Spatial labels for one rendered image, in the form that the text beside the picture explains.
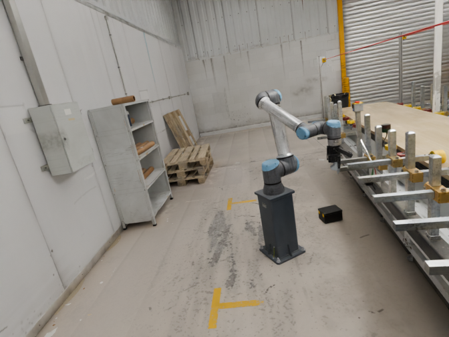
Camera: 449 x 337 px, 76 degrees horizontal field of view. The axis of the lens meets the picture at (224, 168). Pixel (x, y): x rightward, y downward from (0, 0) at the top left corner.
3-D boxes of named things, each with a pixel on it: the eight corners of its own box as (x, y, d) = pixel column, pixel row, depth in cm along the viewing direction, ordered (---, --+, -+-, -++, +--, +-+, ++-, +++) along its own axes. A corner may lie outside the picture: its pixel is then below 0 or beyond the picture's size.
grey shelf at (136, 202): (123, 230, 373) (86, 110, 330) (146, 202, 459) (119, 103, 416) (156, 226, 367) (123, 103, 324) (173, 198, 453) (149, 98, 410)
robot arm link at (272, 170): (260, 181, 252) (257, 162, 247) (275, 175, 259) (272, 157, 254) (270, 185, 239) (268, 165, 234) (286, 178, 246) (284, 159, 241)
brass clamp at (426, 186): (437, 204, 123) (437, 192, 121) (421, 191, 135) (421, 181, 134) (453, 202, 121) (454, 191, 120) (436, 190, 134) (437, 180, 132)
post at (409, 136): (407, 217, 159) (407, 132, 146) (405, 214, 162) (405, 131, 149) (414, 216, 158) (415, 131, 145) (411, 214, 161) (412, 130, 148)
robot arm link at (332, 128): (331, 118, 202) (343, 119, 193) (333, 136, 206) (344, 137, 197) (322, 121, 198) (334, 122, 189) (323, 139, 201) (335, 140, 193)
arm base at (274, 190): (270, 197, 240) (269, 186, 237) (258, 191, 256) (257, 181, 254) (289, 190, 247) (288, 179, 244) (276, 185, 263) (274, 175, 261)
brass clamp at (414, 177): (411, 182, 146) (411, 173, 145) (400, 174, 159) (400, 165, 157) (424, 181, 145) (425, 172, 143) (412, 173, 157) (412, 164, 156)
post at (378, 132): (377, 192, 207) (375, 126, 194) (376, 190, 211) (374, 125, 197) (383, 191, 207) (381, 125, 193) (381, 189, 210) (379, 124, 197)
